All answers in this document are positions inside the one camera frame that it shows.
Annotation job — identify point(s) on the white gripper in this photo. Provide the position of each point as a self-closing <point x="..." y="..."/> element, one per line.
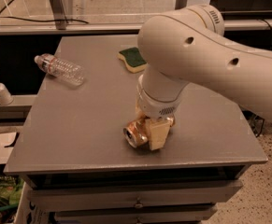
<point x="155" y="107"/>

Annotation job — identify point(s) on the dented orange soda can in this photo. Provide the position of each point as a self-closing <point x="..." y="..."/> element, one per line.
<point x="136" y="134"/>

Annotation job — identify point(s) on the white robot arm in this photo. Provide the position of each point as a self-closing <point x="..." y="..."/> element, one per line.
<point x="187" y="46"/>

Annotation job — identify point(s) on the green and yellow sponge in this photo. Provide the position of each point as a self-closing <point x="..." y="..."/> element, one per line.
<point x="132" y="59"/>

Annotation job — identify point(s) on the round metal drawer knob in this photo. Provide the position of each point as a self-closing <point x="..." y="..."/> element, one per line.
<point x="138" y="204"/>

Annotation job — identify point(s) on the grey drawer cabinet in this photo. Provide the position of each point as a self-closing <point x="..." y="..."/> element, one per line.
<point x="78" y="165"/>

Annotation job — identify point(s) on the clear plastic water bottle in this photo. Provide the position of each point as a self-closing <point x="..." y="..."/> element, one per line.
<point x="66" y="71"/>

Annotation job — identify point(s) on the green snack bag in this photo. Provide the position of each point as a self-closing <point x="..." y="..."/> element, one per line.
<point x="10" y="194"/>

